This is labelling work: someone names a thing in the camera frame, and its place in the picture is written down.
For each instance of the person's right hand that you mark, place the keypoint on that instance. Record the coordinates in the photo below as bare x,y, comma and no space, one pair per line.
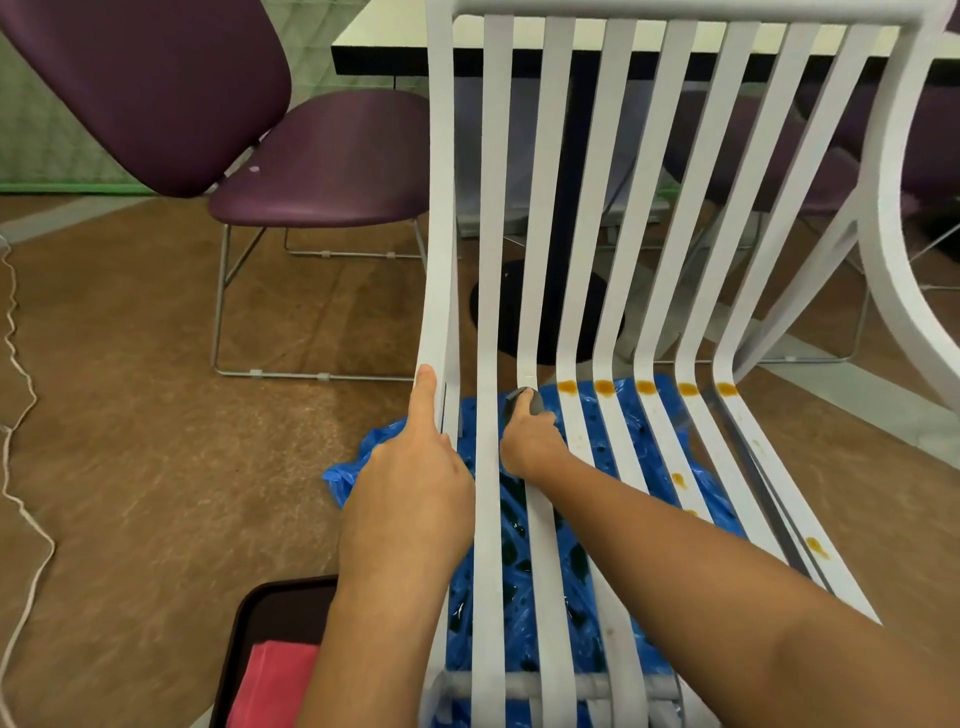
532,446

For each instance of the person's left hand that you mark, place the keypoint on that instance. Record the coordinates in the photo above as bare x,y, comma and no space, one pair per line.
409,510

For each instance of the grey cleaning cloth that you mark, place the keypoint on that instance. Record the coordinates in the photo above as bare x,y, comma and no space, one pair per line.
536,401

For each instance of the white slatted chair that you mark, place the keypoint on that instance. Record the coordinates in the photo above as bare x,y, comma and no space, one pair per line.
442,225

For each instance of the person's right forearm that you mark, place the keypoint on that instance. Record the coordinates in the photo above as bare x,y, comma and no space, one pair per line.
712,585

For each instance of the purple lounge chair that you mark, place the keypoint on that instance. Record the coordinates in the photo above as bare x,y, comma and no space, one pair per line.
930,142
150,82

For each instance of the blue plastic sheet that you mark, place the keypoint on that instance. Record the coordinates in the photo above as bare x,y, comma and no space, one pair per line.
352,472

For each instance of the black round table base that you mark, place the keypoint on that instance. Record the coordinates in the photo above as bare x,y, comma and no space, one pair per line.
495,315

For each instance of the dark brown tray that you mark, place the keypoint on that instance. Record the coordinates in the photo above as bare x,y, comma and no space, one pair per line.
285,607

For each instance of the pink cloth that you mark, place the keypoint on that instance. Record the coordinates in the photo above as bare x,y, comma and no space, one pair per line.
277,686

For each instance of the cream square table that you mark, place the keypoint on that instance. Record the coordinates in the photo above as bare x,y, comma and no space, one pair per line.
382,37

